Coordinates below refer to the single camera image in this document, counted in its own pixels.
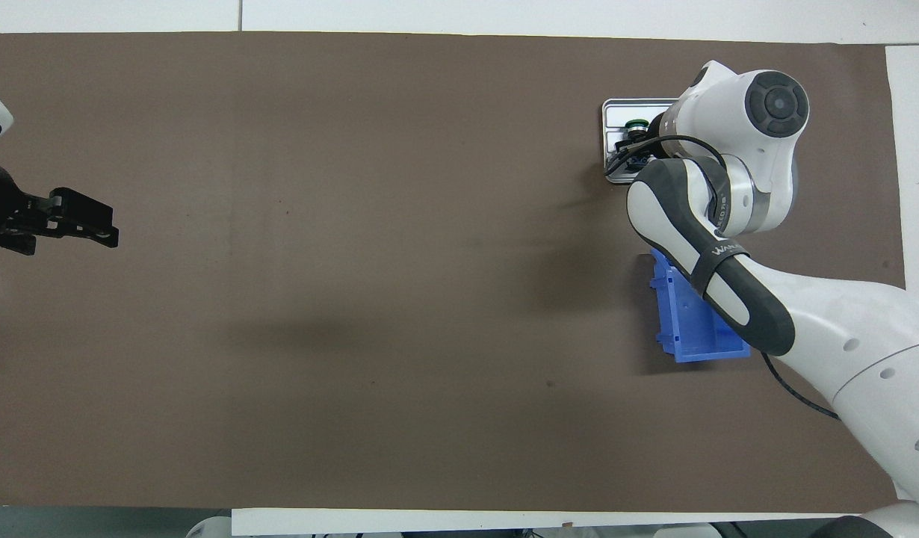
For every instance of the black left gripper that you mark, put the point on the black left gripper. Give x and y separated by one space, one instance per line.
0 202

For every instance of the green push button switch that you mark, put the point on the green push button switch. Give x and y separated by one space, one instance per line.
636 124

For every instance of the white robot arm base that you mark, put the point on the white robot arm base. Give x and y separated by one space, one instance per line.
209 528
687 533

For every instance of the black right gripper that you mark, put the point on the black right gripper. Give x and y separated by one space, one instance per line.
654 134

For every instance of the blue plastic storage bin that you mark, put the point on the blue plastic storage bin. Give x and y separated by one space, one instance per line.
684 329

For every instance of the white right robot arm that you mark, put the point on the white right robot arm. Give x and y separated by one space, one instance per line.
728 119

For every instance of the silver metal tray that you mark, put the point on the silver metal tray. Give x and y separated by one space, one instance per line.
613 112

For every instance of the brown table mat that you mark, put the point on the brown table mat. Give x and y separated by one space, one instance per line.
429 433

